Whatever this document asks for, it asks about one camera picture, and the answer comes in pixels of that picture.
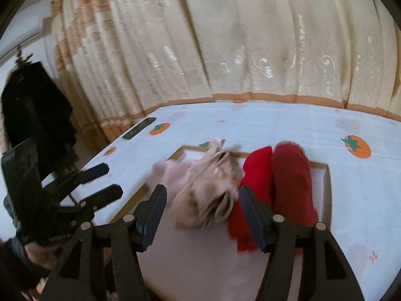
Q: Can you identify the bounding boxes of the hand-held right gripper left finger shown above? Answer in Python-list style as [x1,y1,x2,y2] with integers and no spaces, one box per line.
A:
[39,184,168,301]

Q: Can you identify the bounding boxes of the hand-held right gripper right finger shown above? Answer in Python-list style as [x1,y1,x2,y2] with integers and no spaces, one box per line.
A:
[239,185,365,301]

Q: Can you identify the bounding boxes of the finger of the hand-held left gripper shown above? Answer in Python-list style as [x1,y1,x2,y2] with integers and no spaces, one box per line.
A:
[44,163,110,195]
[67,184,123,217]

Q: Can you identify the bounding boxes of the pink underwear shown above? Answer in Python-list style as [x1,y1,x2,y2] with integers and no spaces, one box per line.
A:
[152,160,195,192]

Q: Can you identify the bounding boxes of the beige underwear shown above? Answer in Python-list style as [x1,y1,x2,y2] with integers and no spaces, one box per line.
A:
[172,139,243,229]

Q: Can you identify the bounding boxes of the dark red underwear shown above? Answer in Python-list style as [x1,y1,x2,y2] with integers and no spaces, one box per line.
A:
[271,142,319,256]

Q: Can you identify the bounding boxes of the shallow cardboard box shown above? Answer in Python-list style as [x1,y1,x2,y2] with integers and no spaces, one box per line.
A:
[107,144,333,301]

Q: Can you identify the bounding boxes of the person's left forearm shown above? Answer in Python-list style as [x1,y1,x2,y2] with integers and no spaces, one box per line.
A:
[0,237,44,301]

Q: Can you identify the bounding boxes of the person's left hand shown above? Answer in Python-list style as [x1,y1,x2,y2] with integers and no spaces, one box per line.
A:
[23,243,63,272]

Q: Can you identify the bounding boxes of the black smartphone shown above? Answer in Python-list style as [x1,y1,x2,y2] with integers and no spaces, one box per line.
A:
[122,117,157,141]

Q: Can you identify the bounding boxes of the black hanging coat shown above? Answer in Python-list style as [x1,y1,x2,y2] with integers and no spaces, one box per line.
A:
[0,59,79,170]

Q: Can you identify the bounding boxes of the white fruit-print tablecloth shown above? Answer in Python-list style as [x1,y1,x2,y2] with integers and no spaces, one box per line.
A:
[41,100,401,301]

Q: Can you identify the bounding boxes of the cream patterned curtain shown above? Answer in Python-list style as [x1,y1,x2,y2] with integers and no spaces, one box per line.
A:
[50,0,401,151]

